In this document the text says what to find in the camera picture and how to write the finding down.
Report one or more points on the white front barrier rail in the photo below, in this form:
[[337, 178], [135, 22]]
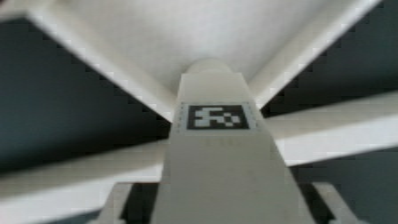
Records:
[[60, 190]]

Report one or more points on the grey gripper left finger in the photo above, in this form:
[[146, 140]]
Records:
[[128, 204]]

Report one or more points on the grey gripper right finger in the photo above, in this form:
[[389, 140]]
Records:
[[329, 209]]

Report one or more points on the white desk leg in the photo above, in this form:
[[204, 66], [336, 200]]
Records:
[[226, 184]]

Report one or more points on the white desk top tray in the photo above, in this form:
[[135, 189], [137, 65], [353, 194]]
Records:
[[138, 38]]

